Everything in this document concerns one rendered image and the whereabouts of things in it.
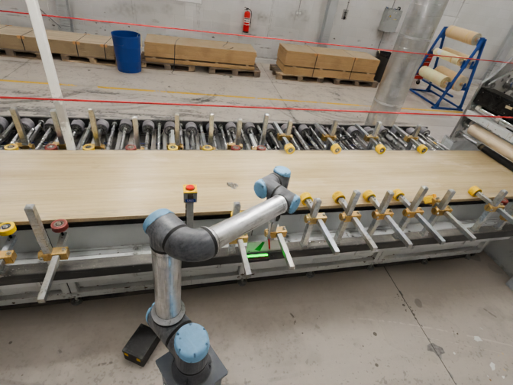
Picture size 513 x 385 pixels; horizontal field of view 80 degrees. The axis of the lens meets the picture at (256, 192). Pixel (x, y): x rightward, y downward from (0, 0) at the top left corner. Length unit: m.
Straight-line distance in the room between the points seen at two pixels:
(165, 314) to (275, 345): 1.20
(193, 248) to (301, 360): 1.62
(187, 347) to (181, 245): 0.57
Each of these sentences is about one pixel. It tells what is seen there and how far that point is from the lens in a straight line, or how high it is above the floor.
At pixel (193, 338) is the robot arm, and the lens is 1.48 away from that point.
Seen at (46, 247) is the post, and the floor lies 0.88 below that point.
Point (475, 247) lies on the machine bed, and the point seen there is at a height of 0.17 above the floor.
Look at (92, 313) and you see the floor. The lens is 2.67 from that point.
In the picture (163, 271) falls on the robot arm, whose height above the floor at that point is 1.22.
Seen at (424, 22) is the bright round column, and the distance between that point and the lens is 5.42.
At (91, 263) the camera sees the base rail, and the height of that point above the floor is 0.70.
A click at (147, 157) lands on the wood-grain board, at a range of 2.46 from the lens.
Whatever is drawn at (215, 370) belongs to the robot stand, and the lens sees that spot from 1.72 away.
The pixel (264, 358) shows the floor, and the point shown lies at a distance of 2.43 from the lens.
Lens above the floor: 2.20
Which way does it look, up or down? 37 degrees down
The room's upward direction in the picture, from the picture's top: 10 degrees clockwise
